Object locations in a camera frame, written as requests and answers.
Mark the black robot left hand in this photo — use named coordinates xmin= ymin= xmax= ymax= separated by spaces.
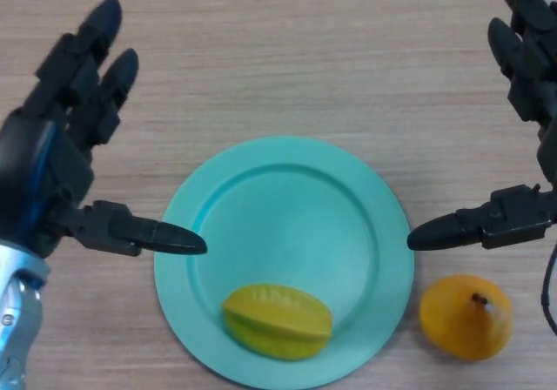
xmin=0 ymin=0 xmax=208 ymax=259

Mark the orange yellow pear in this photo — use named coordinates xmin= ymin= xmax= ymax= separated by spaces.
xmin=419 ymin=274 xmax=513 ymax=351

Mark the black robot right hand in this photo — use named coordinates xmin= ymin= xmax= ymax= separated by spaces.
xmin=406 ymin=0 xmax=557 ymax=252

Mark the yellow green starfruit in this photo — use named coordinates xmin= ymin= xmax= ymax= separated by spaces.
xmin=221 ymin=282 xmax=334 ymax=353

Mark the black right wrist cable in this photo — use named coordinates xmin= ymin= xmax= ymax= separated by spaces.
xmin=539 ymin=244 xmax=557 ymax=335

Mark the teal round plate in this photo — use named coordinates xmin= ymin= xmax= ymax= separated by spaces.
xmin=153 ymin=136 xmax=414 ymax=387

